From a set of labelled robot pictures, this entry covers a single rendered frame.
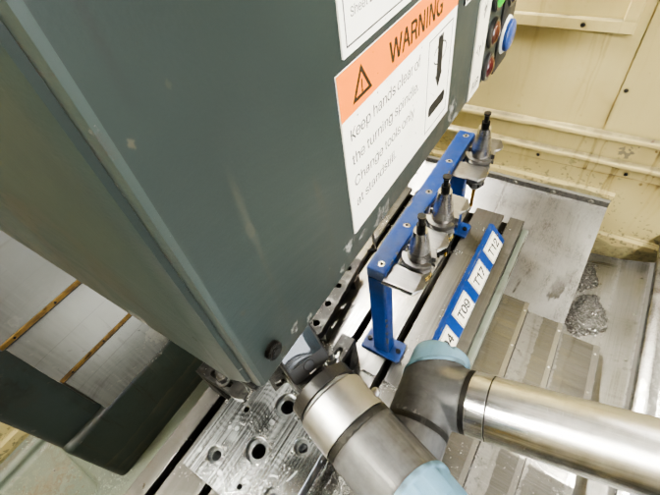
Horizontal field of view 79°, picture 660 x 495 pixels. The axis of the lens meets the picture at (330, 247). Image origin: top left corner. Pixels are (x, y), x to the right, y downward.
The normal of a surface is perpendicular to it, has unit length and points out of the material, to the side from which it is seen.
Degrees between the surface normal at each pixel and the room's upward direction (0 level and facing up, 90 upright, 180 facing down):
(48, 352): 90
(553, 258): 24
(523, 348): 7
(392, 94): 90
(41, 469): 0
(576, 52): 90
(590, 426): 17
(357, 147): 90
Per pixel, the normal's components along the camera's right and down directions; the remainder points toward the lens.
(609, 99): -0.53, 0.69
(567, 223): -0.33, -0.30
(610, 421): -0.24, -0.85
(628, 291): -0.37, -0.72
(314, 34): 0.84, 0.33
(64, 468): -0.13, -0.65
